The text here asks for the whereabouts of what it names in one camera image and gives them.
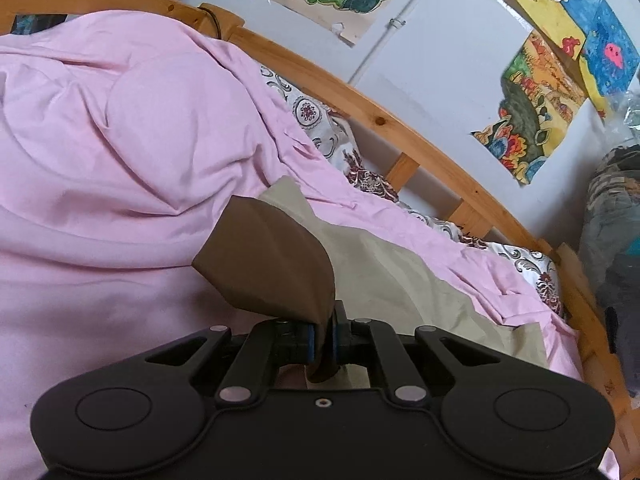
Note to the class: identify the pink bed sheet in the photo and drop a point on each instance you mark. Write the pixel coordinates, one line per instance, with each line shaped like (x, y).
(123, 136)

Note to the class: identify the white wall pipe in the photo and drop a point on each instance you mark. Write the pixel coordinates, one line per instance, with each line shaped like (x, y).
(392, 26)

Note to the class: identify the plastic bag of clothes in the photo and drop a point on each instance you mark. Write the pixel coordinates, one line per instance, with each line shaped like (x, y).
(609, 252)

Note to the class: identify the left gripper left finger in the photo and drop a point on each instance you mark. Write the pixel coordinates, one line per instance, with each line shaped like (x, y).
(269, 346)

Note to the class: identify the beige brown olive hooded jacket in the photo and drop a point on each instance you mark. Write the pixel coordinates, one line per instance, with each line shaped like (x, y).
(273, 256)

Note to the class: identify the landscape flower poster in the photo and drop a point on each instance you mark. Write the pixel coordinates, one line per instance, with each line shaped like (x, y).
(540, 101)

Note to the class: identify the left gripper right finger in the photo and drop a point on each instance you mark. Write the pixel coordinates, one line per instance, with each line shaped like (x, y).
(374, 345)

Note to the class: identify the floral patterned white bedding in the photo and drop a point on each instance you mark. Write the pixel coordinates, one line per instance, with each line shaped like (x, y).
(332, 135)

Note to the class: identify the wooden bed frame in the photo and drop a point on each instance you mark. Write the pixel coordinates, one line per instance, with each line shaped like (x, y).
(477, 212)

